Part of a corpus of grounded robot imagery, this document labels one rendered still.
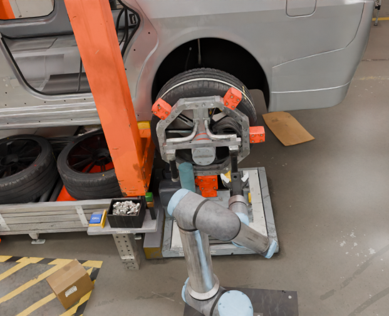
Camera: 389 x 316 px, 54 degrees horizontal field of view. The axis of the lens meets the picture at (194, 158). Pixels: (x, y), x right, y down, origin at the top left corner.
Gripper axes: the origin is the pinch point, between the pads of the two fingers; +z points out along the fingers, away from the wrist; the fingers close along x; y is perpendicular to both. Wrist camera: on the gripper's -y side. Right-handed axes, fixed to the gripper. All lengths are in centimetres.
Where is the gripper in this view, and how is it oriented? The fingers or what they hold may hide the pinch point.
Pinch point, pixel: (235, 171)
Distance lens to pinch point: 210.0
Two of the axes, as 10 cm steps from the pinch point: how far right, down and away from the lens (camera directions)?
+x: 9.9, -0.8, -1.0
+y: 1.2, 7.8, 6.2
